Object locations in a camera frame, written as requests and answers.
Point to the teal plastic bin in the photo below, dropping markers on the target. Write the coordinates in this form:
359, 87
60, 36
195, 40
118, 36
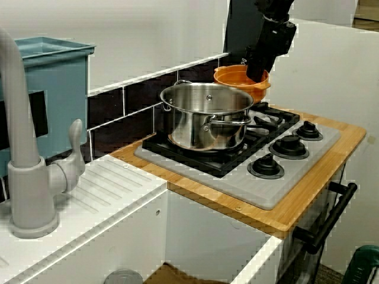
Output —
65, 103

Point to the grey toy stove panel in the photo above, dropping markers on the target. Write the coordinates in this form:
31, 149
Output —
251, 189

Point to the black stove knob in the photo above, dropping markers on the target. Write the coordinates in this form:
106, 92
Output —
308, 130
288, 146
266, 167

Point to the stainless steel pot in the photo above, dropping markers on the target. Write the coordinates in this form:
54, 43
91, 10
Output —
207, 133

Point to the brown wooden board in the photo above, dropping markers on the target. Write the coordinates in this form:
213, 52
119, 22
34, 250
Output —
171, 276

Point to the white toy sink unit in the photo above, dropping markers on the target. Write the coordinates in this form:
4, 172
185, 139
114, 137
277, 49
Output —
118, 207

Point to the orange plastic pot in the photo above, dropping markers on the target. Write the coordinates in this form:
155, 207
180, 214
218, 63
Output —
260, 92

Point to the black burner grate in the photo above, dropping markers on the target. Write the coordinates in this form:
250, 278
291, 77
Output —
207, 164

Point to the grey toy faucet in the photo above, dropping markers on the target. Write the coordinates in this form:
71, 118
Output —
29, 189

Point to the wooden stove countertop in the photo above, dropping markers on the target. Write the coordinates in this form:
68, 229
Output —
296, 213

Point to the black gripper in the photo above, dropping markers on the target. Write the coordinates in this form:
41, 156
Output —
275, 38

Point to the dark tile backsplash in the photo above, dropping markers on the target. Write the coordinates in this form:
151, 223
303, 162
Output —
136, 97

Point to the grey round disc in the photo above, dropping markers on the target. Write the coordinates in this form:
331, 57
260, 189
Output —
122, 277

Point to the green clamp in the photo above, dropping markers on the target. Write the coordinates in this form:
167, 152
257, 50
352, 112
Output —
364, 266

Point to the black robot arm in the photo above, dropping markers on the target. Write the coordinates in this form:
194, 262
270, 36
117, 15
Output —
272, 7

